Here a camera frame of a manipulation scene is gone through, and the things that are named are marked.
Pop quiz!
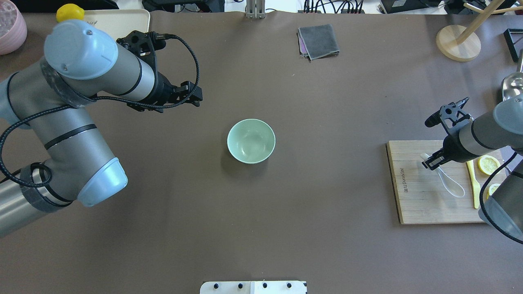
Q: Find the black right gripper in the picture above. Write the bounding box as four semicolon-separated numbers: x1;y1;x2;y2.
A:
422;136;466;170

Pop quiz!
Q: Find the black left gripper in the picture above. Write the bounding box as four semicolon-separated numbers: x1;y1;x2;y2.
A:
127;74;203;112

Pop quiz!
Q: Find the white plastic spoon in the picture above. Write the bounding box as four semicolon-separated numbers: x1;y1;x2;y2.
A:
434;167;465;198

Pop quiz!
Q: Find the mint green bowl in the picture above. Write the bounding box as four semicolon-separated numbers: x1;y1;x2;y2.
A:
226;118;276;165

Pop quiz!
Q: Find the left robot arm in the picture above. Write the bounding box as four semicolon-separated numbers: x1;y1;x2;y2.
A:
0;19;203;237

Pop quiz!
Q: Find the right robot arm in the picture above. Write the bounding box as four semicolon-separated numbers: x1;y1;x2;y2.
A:
422;95;523;243

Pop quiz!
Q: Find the pink bowl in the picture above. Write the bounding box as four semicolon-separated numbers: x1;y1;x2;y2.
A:
0;0;27;56

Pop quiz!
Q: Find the wooden cutting board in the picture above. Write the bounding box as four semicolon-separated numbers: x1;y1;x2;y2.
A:
385;140;482;225

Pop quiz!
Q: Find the yellow plastic knife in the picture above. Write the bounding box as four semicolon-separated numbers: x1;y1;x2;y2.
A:
466;160;481;209

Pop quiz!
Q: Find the lemon slice on board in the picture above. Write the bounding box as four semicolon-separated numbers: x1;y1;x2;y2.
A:
477;155;501;176

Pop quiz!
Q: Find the cream tray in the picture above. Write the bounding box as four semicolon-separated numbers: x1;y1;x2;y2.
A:
83;9;151;40

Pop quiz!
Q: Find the steel scoop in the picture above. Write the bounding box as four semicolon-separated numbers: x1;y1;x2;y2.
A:
502;49;523;102

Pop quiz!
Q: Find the wooden mug tree stand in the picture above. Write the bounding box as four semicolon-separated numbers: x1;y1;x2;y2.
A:
436;0;523;62

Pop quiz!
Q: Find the metal glass rack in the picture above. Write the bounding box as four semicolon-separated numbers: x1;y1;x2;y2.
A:
503;28;523;63

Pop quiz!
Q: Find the grey folded cloth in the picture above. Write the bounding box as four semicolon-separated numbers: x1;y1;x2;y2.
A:
297;24;340;61

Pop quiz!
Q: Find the yellow lemon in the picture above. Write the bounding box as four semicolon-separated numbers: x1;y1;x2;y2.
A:
56;3;85;23

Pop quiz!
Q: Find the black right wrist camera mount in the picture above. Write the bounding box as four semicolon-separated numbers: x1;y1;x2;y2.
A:
424;97;473;136

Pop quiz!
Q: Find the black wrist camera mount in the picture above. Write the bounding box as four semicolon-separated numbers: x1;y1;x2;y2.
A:
116;30;166;63
424;97;473;136

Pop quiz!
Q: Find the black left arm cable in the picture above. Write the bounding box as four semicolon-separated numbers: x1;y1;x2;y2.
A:
0;34;200;188

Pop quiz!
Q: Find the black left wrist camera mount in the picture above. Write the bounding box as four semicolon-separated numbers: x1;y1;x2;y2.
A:
116;30;166;63

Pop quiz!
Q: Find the aluminium frame post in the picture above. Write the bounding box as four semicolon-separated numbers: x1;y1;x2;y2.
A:
245;0;266;19

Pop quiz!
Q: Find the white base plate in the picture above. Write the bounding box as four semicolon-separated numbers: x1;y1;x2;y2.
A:
199;280;308;294

